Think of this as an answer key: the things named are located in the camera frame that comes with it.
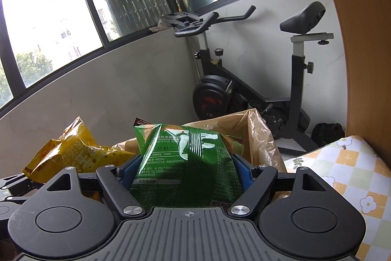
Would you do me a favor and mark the wooden board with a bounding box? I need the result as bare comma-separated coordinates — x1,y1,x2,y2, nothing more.
308,0,391,159

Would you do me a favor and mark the dark green snack packet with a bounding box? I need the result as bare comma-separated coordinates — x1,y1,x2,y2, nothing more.
130,123,245,208

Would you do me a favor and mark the white crumpled paper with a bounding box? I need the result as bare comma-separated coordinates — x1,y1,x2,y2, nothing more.
149,18,169,33

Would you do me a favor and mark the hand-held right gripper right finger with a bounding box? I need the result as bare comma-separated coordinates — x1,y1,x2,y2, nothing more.
228,154,331,216

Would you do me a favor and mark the black bag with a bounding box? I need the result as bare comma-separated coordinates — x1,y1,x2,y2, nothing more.
311,122,345,147

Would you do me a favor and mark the floral checked tablecloth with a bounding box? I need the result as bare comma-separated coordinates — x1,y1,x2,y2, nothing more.
282,135,391,261

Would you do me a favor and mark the yellow snack packet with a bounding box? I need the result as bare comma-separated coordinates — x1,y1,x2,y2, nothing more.
22,116,137,184

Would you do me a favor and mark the dark framed window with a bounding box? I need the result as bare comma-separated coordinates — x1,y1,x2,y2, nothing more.
0,0,287,119

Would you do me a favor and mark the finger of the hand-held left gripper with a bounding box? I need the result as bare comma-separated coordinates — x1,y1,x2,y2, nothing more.
0,174,43,192

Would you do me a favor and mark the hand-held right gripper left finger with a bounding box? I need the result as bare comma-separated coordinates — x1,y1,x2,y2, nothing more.
46,154,146,217

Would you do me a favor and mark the black exercise bike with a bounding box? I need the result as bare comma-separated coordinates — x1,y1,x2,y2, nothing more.
160,1,335,152

